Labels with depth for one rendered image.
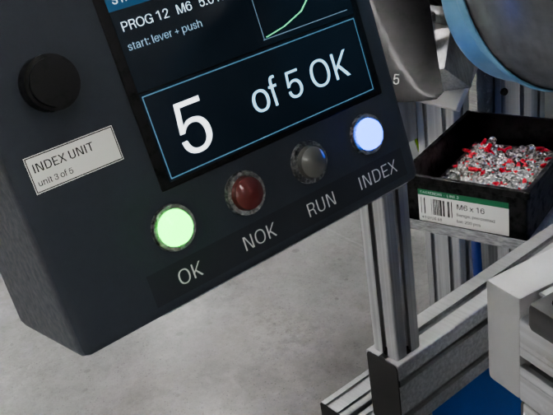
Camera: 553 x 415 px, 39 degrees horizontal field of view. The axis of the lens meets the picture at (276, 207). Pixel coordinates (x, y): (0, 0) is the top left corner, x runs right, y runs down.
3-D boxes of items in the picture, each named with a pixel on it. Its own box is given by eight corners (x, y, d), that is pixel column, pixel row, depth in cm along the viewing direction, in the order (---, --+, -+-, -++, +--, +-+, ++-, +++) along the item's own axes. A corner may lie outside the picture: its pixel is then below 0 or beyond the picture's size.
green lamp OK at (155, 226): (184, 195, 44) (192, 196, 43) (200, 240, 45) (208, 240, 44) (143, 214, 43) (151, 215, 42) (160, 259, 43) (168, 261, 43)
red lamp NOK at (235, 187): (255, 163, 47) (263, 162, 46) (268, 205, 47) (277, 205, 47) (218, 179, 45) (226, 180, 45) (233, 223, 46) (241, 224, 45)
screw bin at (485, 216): (468, 153, 117) (467, 109, 114) (585, 169, 108) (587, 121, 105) (401, 221, 102) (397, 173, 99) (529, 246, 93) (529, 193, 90)
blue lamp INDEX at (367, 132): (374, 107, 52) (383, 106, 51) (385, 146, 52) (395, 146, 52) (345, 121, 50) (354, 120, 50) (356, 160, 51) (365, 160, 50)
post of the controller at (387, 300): (396, 333, 74) (378, 141, 65) (420, 347, 72) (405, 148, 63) (374, 348, 73) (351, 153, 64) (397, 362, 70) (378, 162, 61)
